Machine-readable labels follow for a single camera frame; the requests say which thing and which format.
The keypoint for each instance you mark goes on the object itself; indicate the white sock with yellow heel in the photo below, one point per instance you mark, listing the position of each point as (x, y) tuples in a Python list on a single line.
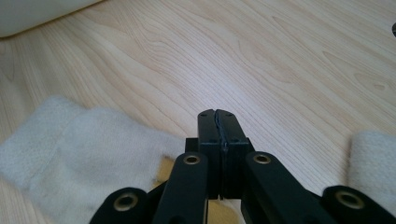
[(84, 155), (373, 165)]

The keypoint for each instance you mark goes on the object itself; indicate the white plastic basin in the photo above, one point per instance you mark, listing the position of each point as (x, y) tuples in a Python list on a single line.
[(34, 14)]

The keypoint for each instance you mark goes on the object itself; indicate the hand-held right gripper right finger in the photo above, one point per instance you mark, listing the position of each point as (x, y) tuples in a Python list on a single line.
[(233, 137)]

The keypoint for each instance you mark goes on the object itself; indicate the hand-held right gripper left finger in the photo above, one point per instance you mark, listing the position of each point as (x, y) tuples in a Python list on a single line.
[(208, 137)]

